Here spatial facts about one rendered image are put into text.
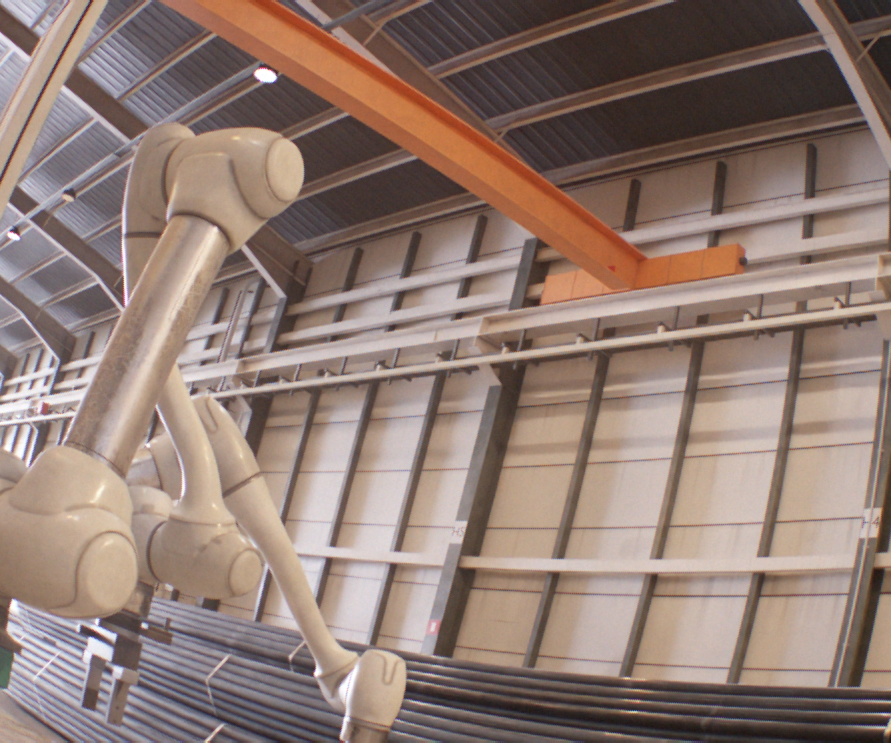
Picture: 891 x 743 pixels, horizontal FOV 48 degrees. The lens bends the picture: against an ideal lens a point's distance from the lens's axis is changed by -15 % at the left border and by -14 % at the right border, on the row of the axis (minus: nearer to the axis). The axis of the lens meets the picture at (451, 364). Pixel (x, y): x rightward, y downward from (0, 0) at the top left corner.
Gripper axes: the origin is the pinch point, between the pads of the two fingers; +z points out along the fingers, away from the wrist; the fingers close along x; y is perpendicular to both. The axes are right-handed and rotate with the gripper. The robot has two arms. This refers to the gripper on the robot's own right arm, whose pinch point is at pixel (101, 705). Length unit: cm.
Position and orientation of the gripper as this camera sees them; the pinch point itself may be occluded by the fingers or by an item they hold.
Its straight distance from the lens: 172.9
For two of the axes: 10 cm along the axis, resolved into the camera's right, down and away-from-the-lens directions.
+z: -2.4, 9.2, -3.2
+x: 6.1, -1.2, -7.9
